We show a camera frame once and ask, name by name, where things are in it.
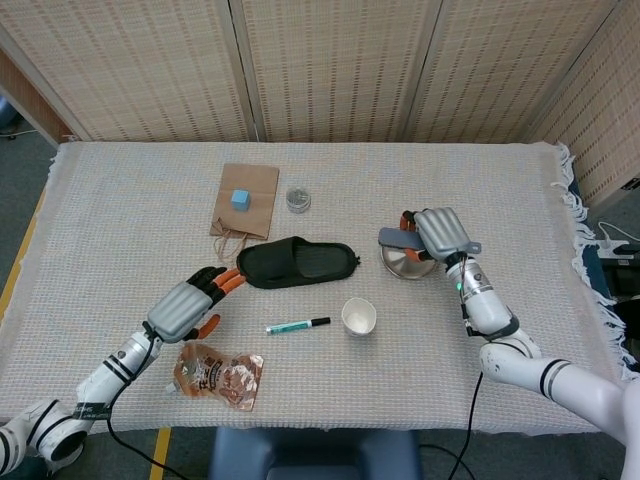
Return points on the left robot hand grey orange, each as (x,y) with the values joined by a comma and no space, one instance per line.
(177,310)

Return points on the right robot hand grey orange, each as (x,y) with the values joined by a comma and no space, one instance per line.
(442,232)

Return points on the grey cleaning brush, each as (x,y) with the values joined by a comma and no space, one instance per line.
(395,238)

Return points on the black rubber slipper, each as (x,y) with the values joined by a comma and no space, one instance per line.
(320,262)

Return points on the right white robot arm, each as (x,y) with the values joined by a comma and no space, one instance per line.
(510,365)

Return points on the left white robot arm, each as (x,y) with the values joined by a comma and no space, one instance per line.
(105,380)

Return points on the round stainless steel plate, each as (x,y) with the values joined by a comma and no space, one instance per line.
(407,268)

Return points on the peanut butter spout pouch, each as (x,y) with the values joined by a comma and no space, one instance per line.
(220,377)

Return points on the woven beige tablecloth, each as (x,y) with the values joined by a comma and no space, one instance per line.
(125,210)

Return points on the green marker pen black cap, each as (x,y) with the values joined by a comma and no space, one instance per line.
(290,327)

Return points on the flower print paper cup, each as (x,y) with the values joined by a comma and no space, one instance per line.
(358,320)

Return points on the brown paper bag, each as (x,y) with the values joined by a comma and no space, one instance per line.
(257,212)

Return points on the small blue cube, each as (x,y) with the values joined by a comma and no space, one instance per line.
(240,200)

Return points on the clear round clip jar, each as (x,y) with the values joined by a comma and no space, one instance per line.
(298,200)

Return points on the white power strip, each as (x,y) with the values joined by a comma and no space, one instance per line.
(617,247)

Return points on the bamboo folding screen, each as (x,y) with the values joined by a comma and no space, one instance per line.
(340,65)

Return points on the blue padded chair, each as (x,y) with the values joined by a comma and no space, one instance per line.
(310,455)

